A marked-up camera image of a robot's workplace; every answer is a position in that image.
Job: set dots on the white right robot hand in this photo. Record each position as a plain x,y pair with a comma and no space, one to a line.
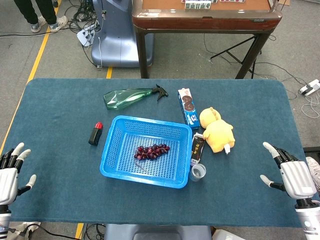
296,178

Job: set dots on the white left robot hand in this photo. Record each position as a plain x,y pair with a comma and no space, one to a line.
7,181

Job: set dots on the dark red grape bunch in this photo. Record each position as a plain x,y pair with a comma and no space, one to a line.
151,151

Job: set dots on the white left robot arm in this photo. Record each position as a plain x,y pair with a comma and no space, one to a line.
4,220

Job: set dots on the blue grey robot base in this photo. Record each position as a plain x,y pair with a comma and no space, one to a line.
117,37

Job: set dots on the blue plastic basket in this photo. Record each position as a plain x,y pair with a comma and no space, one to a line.
147,150

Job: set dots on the blue table cloth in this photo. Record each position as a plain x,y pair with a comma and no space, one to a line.
62,150

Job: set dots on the yellow plush toy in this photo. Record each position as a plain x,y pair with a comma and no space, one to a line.
217,128

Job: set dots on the clear plastic cup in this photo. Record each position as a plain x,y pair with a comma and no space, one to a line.
198,172

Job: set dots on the black bottle red cap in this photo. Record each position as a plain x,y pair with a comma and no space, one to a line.
95,135

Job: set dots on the black snack packet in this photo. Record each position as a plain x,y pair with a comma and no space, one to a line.
197,150

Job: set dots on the blue cookie box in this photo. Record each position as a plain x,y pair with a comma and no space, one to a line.
188,107

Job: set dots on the green spray bottle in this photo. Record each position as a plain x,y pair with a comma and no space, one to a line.
127,98

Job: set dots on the grey robot torso base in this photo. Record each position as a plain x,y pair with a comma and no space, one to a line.
157,232

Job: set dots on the white power strip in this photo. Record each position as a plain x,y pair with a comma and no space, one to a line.
86,35

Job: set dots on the person in black trousers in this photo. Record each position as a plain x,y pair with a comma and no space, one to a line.
40,15

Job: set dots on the brown mahjong table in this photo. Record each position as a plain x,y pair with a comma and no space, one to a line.
207,20

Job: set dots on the mahjong tile row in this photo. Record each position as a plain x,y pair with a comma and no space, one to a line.
197,5

